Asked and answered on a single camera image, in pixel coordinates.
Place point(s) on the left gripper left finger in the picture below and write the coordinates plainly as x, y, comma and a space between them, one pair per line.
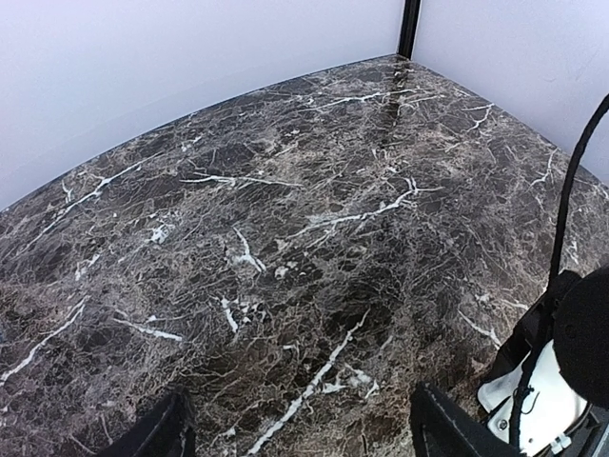
168, 429

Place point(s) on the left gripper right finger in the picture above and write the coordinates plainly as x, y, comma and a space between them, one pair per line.
441, 428

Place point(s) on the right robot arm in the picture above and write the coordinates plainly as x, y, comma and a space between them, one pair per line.
528, 403

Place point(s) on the right black frame post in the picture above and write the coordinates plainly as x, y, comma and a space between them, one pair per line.
411, 14

